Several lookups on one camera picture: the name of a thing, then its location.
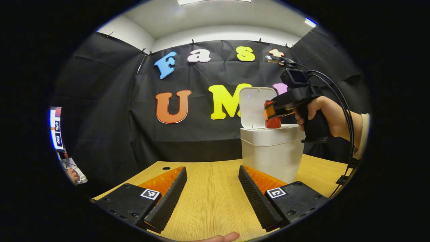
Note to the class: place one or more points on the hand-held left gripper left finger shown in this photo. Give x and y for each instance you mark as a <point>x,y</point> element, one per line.
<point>169,198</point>

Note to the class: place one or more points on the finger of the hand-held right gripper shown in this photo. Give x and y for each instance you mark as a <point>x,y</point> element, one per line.
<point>278,108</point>

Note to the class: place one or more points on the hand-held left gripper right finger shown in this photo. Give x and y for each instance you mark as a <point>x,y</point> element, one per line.
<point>255,198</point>

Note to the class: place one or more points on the red pop can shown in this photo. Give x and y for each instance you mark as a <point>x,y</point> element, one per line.
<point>272,122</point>

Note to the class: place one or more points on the white desktop garbage bin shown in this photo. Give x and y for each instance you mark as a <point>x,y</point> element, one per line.
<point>272,154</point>

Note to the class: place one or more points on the wooden desktop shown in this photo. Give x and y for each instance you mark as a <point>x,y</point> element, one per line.
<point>211,188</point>

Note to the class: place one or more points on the small ceiling light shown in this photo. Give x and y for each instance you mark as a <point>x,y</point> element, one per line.
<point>310,22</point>

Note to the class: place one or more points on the long ceiling light panel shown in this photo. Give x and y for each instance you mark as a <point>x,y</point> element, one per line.
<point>215,1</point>

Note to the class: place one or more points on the computer monitor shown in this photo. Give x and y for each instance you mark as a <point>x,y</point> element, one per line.
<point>56,129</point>

